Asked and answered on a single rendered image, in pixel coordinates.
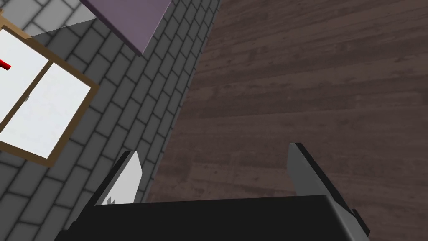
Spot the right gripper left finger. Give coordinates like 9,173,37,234
89,150,143,206

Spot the wooden framed window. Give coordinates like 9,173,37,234
0,10,100,167

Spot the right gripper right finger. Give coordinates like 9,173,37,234
287,142,356,215

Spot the mauve flat slab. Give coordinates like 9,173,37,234
79,0,173,57

